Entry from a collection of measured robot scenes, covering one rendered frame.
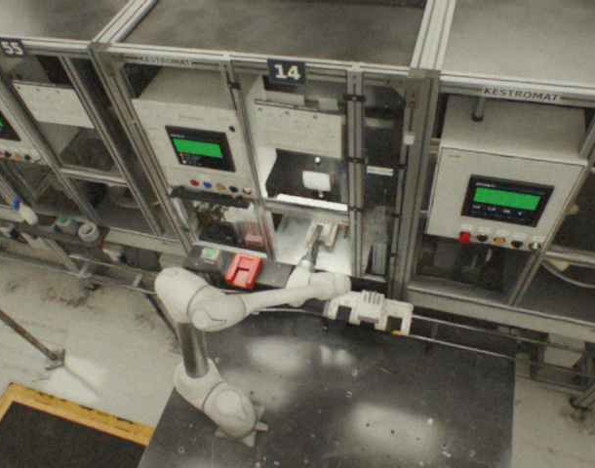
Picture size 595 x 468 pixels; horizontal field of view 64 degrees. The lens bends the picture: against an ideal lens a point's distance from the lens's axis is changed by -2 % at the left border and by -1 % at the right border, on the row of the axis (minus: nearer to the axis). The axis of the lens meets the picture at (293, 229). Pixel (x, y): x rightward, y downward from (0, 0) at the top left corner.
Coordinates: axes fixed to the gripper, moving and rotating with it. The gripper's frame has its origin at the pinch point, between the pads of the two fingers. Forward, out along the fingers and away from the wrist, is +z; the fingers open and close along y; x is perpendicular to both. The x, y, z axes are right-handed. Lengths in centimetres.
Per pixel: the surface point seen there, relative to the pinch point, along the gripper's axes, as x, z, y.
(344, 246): -11.7, 4.1, -9.4
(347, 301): -20.1, -23.8, -15.3
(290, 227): 18.2, 9.0, -8.9
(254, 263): 26.6, -20.0, -7.0
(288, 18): 10, 4, 101
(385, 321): -39, -29, -17
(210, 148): 34, -25, 62
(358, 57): -19, -15, 99
